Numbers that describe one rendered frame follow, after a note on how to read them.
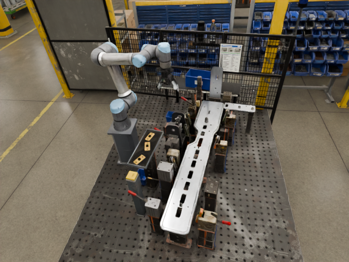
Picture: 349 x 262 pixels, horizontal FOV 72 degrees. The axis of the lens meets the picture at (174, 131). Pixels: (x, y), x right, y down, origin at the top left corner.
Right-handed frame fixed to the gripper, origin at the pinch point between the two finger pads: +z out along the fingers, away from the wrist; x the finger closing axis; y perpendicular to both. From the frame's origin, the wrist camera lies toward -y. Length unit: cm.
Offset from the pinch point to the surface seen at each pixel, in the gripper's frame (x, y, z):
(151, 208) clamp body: 9, 73, 40
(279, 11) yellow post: 72, -94, -30
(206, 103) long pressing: 20, -51, 44
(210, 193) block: 42, 52, 41
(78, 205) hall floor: -108, 37, 144
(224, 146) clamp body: 45, 8, 41
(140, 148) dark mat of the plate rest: -12.0, 36.8, 28.0
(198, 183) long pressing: 32, 45, 44
